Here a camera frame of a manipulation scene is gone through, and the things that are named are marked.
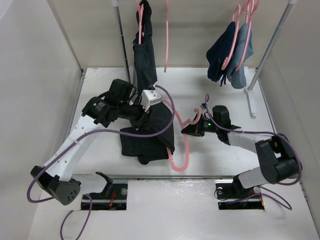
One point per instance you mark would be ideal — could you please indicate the pink hanger taken from rack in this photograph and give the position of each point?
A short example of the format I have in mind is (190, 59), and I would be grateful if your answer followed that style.
(183, 124)

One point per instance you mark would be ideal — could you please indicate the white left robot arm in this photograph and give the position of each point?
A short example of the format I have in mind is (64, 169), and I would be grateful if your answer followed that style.
(55, 177)

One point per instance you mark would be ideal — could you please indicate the black trousers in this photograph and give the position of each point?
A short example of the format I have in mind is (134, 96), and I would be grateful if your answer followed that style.
(153, 148)
(144, 57)

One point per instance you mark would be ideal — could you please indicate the pink hanger holding navy trousers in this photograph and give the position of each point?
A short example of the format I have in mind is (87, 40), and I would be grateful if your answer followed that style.
(235, 22)

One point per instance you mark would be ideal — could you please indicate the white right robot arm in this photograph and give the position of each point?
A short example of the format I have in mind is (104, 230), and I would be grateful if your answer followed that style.
(277, 158)

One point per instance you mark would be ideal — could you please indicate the empty pink hanger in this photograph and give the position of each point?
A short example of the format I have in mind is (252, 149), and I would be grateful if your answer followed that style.
(166, 36)

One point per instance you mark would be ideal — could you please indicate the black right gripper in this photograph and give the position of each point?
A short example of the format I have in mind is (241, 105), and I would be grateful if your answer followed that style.
(195, 129)

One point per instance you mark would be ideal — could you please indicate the pink hanger holding black trousers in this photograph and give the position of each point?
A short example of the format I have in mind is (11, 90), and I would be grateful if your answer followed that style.
(140, 10)

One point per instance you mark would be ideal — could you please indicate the black trousers on hanger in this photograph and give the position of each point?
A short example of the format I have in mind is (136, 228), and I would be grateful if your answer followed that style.
(144, 57)

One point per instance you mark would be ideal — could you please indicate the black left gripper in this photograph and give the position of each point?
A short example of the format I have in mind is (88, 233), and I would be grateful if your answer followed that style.
(143, 115)

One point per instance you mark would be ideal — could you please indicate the navy blue trousers on hanger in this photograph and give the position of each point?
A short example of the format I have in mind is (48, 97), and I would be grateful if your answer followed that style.
(215, 56)

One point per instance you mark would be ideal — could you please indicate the light blue jeans on hanger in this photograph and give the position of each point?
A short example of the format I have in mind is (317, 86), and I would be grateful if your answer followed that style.
(236, 72)

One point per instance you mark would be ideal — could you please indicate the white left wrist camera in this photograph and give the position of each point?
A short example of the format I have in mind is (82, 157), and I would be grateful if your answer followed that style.
(150, 98)

